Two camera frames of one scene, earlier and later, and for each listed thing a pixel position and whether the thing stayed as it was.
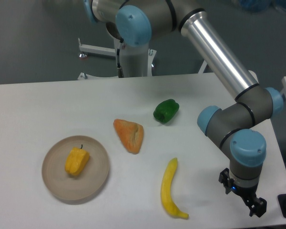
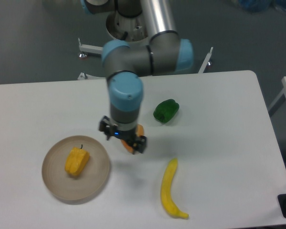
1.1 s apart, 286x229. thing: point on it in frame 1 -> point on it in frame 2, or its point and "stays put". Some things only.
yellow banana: (167, 197) stays put
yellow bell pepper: (76, 160) stays put
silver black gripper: (246, 189) -> (127, 135)
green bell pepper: (165, 110) stays put
